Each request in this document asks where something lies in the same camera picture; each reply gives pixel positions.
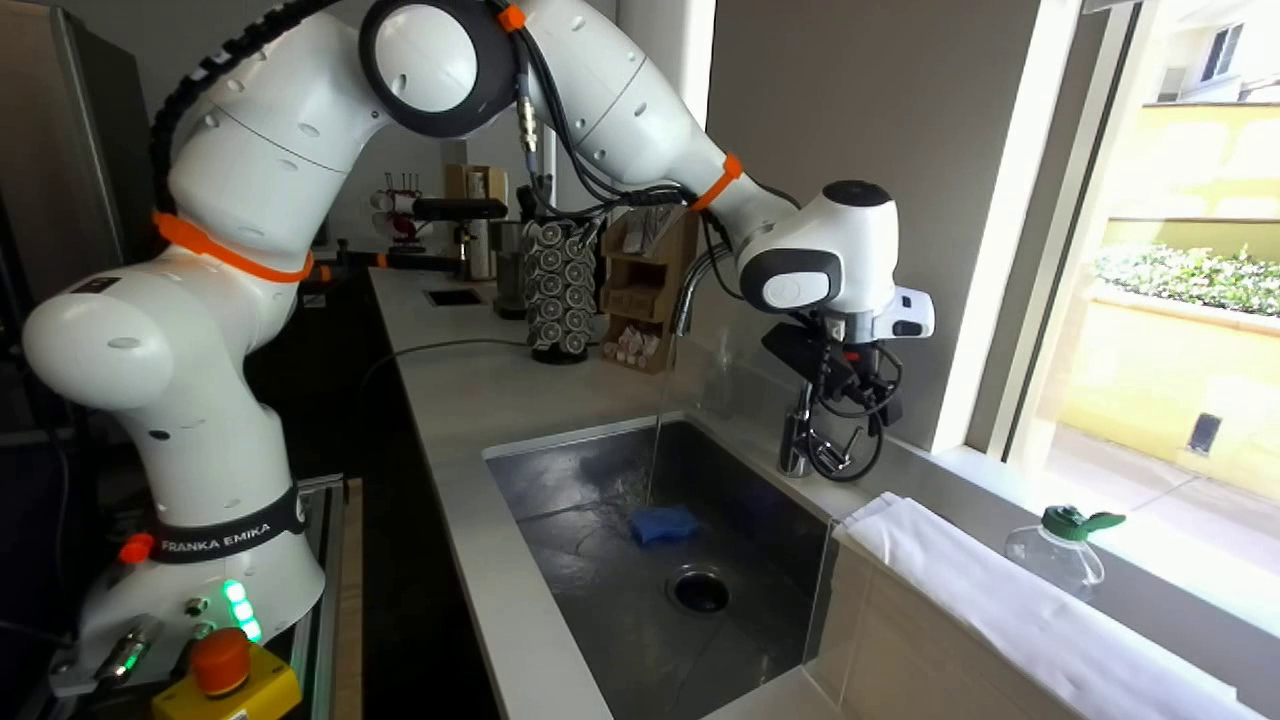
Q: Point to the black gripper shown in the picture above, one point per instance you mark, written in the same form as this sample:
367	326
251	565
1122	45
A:
822	352

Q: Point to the blue sponge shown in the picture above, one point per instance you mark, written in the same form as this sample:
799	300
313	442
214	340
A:
660	524

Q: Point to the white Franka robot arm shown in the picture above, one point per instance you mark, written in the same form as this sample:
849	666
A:
200	372

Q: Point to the clear soap pump bottle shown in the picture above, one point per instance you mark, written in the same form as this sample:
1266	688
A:
723	389

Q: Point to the wooden rack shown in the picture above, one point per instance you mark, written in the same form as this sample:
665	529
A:
638	305

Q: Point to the round sink drain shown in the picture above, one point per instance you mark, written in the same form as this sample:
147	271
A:
701	592

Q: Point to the white towel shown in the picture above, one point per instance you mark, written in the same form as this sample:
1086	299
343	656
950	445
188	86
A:
985	602

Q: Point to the black white patterned cylinder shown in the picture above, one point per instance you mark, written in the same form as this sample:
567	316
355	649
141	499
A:
560	292

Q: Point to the stainless steel sink basin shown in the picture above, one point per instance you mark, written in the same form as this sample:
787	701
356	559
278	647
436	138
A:
601	627

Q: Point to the flat black phone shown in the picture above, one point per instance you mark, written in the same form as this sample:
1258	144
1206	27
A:
452	299

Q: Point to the small dark outdoor box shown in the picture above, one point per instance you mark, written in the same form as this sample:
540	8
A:
1206	434

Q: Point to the green hedge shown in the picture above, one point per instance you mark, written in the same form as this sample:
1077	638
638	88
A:
1186	278

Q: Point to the yellow emergency stop button box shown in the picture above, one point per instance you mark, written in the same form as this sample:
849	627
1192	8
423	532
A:
222	666

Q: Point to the grey refrigerator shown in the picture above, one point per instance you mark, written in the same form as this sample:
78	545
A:
65	133

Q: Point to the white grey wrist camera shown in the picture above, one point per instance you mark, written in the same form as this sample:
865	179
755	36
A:
888	315

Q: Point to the white window frame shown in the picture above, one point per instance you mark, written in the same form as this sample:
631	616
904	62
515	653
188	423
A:
1015	202

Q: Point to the black stereo camera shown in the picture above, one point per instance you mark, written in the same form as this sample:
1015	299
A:
461	211

